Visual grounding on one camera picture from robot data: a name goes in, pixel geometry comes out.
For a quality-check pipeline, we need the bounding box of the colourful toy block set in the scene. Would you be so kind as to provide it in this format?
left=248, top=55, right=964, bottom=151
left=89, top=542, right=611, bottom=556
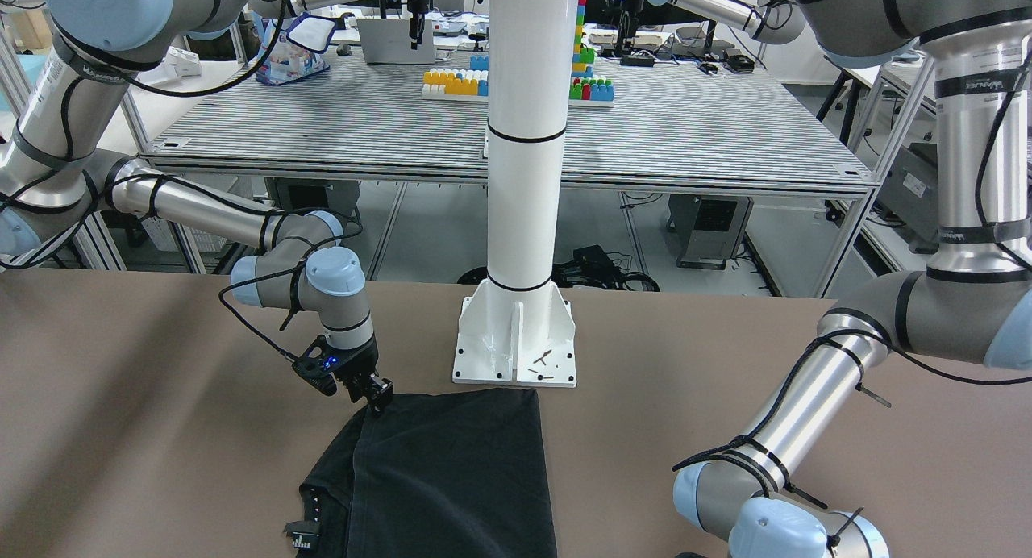
left=420, top=0, right=616, bottom=110

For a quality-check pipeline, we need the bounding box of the black graphic t-shirt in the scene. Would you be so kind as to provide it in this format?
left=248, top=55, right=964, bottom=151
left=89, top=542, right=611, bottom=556
left=284, top=388, right=558, bottom=557

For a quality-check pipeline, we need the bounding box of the striped metal work table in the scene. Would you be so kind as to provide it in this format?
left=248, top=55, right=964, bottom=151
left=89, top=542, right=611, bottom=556
left=139, top=46, right=881, bottom=301

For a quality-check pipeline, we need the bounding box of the white pedestal column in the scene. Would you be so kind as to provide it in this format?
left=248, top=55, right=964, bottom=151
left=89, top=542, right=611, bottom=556
left=451, top=0, right=581, bottom=389

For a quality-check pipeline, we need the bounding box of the silver apple laptop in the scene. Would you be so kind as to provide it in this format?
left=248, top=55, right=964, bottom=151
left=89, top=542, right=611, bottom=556
left=356, top=18, right=436, bottom=65

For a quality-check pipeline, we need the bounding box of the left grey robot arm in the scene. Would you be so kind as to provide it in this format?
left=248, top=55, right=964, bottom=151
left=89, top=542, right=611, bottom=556
left=673, top=0, right=1030, bottom=557

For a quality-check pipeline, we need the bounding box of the blue white plastic bag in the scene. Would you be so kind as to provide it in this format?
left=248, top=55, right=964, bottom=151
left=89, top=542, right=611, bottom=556
left=256, top=13, right=336, bottom=86

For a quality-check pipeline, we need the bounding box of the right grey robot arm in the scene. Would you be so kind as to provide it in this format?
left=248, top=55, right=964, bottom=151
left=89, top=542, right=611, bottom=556
left=2, top=0, right=394, bottom=414

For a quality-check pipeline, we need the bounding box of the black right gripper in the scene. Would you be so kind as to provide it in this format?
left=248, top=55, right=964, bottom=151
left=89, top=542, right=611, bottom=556
left=333, top=339, right=394, bottom=416

